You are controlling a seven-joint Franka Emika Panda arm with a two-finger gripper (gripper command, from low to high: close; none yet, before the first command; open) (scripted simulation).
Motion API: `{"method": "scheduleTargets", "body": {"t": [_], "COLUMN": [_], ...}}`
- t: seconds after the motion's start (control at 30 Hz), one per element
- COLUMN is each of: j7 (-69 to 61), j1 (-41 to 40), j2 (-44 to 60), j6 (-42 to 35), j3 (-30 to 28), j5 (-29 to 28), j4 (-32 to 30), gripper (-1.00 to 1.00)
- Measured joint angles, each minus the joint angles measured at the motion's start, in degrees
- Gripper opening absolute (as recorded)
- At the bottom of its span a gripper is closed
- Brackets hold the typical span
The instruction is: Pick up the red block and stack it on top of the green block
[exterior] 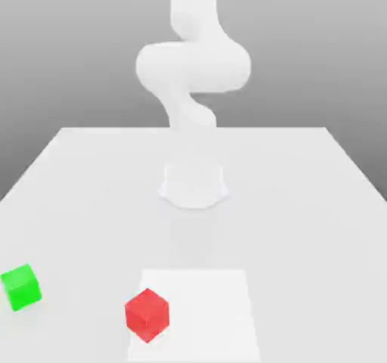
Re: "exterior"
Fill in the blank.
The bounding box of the small green cube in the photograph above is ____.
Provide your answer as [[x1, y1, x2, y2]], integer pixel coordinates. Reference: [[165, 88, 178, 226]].
[[0, 262, 43, 312]]

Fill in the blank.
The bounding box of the small red cube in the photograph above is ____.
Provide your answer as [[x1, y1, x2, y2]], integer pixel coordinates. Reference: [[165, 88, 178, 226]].
[[124, 287, 171, 344]]

